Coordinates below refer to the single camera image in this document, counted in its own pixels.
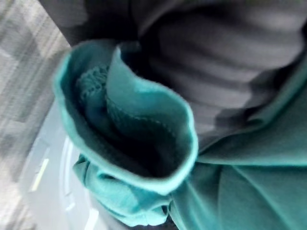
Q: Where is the teal green garment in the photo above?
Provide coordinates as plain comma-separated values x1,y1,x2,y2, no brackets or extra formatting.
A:
51,40,307,230

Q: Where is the grey washing machine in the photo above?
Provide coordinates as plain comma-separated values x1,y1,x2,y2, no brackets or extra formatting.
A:
0,98,113,230

